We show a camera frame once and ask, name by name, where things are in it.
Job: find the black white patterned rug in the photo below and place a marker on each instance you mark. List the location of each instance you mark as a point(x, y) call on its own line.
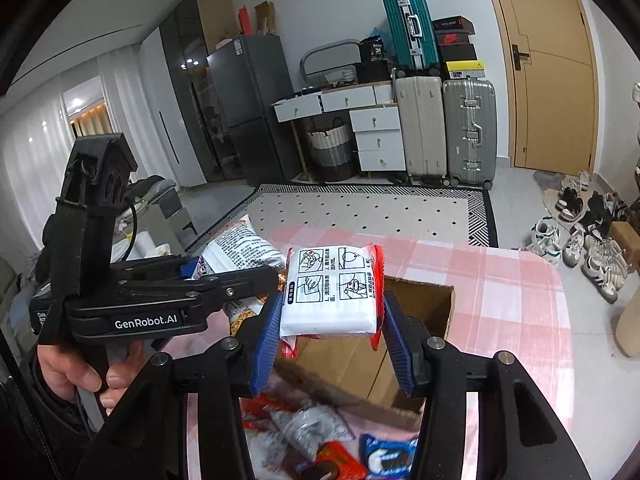
point(375, 215)

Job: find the black red-label shoe box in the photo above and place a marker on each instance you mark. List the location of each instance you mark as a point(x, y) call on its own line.
point(452, 24)

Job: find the red paper bag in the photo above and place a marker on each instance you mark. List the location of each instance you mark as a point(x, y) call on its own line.
point(245, 20)

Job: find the group of shoes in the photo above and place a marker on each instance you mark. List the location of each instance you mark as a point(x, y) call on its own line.
point(600, 260)

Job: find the grey refrigerator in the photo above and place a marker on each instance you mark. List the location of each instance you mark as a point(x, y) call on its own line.
point(255, 110)

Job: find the beige suitcase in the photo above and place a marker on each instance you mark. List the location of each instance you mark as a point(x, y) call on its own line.
point(420, 125)

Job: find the oval mirror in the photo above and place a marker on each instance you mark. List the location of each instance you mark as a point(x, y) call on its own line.
point(325, 55)

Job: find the silver suitcase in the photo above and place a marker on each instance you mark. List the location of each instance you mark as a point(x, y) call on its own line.
point(470, 125)

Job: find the small red snack packet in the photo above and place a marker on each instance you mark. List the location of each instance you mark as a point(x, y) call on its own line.
point(255, 410)

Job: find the tall cardboard box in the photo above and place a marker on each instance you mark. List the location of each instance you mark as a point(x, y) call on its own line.
point(215, 15)

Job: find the dark glass cabinet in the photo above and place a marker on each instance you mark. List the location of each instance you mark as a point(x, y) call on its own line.
point(185, 60)

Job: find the wooden door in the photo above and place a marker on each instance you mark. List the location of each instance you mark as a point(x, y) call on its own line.
point(550, 85)

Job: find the person's left hand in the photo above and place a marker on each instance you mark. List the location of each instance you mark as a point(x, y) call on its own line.
point(75, 370)

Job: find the red cookie packet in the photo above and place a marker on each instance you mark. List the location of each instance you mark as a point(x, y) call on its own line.
point(330, 465)

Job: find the brown cardboard box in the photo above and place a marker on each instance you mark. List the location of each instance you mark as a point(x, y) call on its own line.
point(350, 365)

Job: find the white sheer curtain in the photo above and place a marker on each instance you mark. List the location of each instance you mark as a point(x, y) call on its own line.
point(30, 160)

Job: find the white wardrobe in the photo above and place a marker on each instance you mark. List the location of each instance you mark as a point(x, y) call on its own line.
point(160, 110)

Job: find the brown paper bag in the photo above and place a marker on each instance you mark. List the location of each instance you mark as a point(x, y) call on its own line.
point(265, 17)

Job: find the white puffed snack bag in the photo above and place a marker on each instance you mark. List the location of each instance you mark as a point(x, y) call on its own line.
point(240, 250)

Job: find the blue cookie packet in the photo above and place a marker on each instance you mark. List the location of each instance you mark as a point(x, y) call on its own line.
point(387, 457)

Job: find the black printed box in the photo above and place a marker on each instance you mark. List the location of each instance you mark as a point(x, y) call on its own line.
point(372, 50)

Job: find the red shoe box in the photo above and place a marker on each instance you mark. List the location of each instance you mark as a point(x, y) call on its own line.
point(454, 39)

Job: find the small cardboard box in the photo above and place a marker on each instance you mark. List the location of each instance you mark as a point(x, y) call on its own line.
point(625, 236)

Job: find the teal suitcase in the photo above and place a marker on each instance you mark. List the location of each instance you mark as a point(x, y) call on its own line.
point(405, 30)

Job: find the silver snack packet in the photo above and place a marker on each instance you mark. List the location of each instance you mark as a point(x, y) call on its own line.
point(310, 425)

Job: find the white storage basket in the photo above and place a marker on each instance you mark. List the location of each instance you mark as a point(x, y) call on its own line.
point(341, 76)

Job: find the woven laundry basket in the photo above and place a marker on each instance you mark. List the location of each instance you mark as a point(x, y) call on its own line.
point(327, 152)

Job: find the grey door mat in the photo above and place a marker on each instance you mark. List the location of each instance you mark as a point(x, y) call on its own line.
point(547, 182)

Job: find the white red-edged snack packet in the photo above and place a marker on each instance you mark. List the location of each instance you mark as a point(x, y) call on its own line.
point(325, 295)

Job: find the white drawer desk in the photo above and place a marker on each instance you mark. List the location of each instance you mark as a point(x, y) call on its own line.
point(375, 145)

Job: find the pink checked tablecloth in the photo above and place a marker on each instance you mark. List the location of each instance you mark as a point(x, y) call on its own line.
point(500, 310)

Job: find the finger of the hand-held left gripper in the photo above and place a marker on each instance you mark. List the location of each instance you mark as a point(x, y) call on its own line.
point(245, 282)
point(189, 266)

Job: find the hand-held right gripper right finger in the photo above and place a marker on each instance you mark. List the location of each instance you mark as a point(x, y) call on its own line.
point(400, 355)

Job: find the black bag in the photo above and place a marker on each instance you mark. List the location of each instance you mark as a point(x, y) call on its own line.
point(372, 72)

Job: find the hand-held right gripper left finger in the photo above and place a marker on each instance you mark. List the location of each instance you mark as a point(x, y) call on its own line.
point(265, 340)

